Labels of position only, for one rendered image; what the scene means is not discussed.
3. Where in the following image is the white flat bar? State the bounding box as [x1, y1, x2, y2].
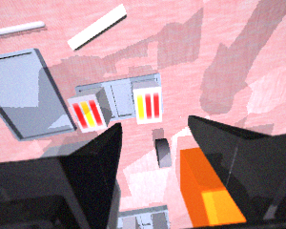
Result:
[67, 4, 127, 51]

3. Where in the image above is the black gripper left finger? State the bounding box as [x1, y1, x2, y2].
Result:
[0, 122, 123, 229]

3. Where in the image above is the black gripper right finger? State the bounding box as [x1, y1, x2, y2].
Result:
[188, 114, 286, 221]

